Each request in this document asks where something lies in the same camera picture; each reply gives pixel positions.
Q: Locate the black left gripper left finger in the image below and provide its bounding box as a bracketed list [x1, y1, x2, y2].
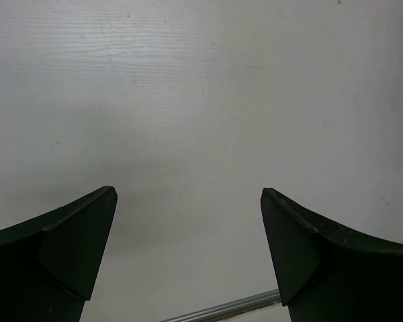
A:
[0, 186, 118, 321]

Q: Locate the aluminium front frame rail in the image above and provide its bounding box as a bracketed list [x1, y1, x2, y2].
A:
[164, 289, 281, 322]

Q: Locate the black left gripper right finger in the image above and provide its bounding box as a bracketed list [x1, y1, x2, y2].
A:
[261, 188, 403, 321]

